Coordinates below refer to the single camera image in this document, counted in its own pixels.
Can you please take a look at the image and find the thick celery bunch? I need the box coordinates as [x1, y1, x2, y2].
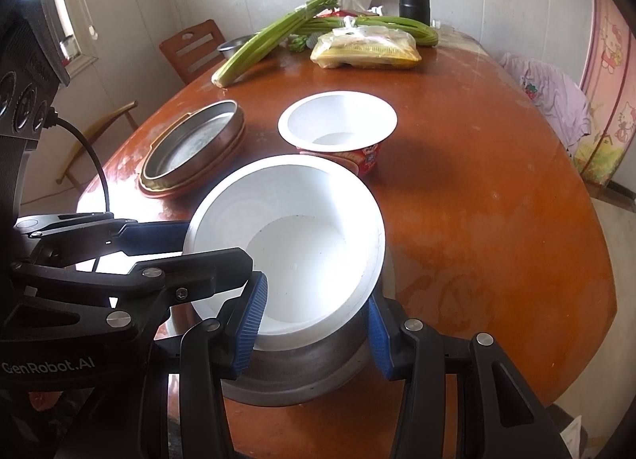
[212, 0, 339, 88]

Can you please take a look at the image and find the pink clothing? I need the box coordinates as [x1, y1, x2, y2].
[499, 52, 594, 156]

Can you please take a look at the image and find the yellow ribbed plate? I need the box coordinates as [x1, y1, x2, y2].
[138, 113, 246, 200]

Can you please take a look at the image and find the brown wooden chair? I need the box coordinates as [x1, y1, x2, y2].
[159, 19, 232, 87]

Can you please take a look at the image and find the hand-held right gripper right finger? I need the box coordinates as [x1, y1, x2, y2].
[366, 294, 572, 459]

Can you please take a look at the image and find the window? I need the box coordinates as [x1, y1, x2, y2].
[20, 0, 97, 79]

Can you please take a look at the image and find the steel basin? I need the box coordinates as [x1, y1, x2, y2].
[217, 35, 256, 54]

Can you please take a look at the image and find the bag of yellow noodles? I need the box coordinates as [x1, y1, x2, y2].
[310, 26, 422, 69]

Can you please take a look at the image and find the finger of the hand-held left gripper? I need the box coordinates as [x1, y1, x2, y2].
[14, 212, 193, 267]
[9, 247, 255, 336]

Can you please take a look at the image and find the round steel plate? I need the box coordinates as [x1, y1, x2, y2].
[142, 100, 244, 180]

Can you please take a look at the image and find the thin celery bunch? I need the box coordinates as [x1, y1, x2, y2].
[298, 14, 440, 47]

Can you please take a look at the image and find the steel bowl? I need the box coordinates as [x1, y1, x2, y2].
[219, 285, 393, 407]

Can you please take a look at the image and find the red instant noodle bowl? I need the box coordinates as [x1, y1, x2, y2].
[277, 91, 398, 177]

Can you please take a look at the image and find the cartoon printed wardrobe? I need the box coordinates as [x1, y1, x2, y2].
[571, 0, 636, 214]

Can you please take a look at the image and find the black cable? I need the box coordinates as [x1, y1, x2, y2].
[47, 111, 110, 214]

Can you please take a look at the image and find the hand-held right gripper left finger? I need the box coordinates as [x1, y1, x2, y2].
[54, 272, 270, 459]

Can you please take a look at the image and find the light wooden chair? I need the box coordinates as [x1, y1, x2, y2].
[56, 100, 140, 186]

